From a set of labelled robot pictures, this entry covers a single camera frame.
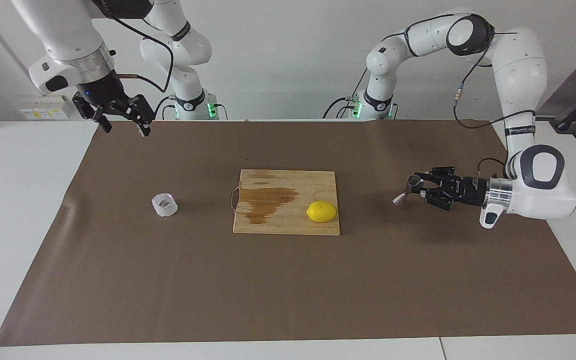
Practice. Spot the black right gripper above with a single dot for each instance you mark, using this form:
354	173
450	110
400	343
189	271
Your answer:
102	90

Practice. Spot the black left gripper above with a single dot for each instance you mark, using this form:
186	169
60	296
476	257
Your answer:
468	192

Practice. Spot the steel double jigger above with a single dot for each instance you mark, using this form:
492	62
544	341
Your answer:
401	199

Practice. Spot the clear faceted glass cup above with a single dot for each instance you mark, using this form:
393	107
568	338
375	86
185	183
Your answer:
164	206

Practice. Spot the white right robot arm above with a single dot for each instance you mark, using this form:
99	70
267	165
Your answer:
68	30

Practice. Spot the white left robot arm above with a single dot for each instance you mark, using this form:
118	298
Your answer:
518	60

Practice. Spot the yellow lemon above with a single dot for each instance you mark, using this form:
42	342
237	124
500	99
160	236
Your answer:
322	212

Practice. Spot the wooden cutting board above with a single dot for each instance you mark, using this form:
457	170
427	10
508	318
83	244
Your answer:
288	225

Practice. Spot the brown paper table mat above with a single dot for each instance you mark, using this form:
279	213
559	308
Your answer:
168	280

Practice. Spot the white wall socket box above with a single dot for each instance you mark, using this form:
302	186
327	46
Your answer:
43	111

